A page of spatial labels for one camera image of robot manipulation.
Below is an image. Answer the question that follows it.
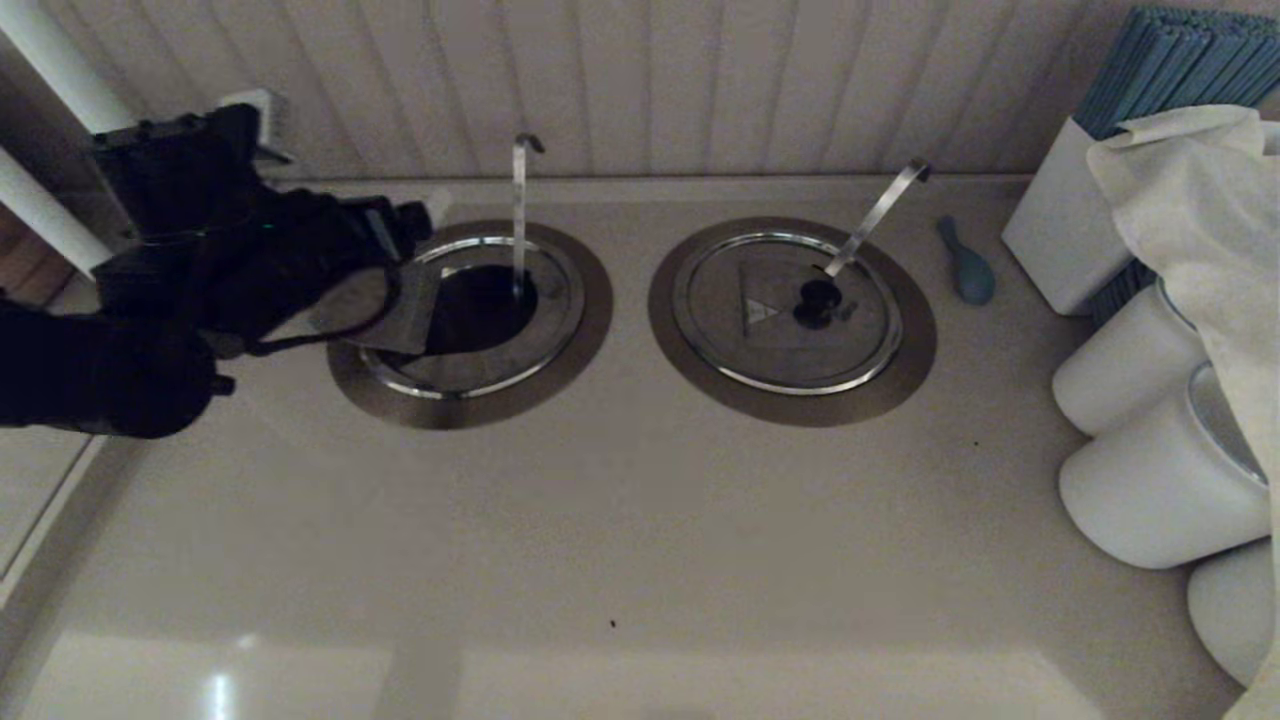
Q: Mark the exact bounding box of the ladle handle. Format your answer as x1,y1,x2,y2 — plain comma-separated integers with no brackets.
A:
822,158,931,279
511,134,547,301

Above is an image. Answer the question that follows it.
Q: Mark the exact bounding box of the blue rice paddle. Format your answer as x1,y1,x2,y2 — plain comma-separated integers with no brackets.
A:
936,215,997,306

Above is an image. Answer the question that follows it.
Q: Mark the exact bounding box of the thin white pole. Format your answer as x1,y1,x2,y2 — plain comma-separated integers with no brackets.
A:
0,145,111,276

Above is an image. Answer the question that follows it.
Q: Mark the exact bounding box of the thick white pole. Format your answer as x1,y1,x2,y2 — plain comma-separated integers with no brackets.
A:
0,0,136,136

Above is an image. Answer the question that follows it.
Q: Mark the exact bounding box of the white straw holder box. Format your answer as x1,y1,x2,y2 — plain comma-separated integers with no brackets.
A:
1002,117,1133,316

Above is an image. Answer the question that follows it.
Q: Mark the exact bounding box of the white paper cup stack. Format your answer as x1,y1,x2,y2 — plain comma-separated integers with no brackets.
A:
1058,362,1273,571
1052,280,1211,438
1187,540,1280,689

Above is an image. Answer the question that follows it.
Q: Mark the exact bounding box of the cream cloth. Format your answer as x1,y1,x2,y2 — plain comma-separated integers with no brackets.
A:
1086,105,1280,720

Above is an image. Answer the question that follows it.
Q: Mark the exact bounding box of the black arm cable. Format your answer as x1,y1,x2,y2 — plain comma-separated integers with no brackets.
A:
240,262,403,358

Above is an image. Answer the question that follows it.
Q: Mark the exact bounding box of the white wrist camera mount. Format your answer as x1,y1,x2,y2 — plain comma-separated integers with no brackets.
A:
222,88,293,166

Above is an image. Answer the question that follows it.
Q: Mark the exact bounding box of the brown metal well ring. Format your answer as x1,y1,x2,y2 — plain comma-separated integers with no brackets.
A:
647,217,937,429
328,220,614,431

